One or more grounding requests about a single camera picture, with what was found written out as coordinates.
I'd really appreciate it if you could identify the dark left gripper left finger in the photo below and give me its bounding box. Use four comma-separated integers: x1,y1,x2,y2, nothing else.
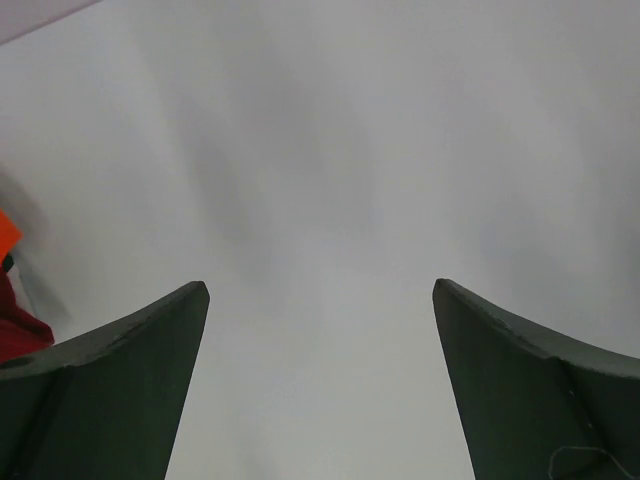
1,281,209,480

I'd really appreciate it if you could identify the folded dark red t-shirt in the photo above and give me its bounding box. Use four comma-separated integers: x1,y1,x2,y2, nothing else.
0,270,55,363

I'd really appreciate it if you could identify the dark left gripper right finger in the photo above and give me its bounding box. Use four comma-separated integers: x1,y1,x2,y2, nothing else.
432,279,639,480

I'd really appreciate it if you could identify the folded orange t-shirt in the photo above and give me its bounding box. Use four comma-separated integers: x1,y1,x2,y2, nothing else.
0,210,23,260

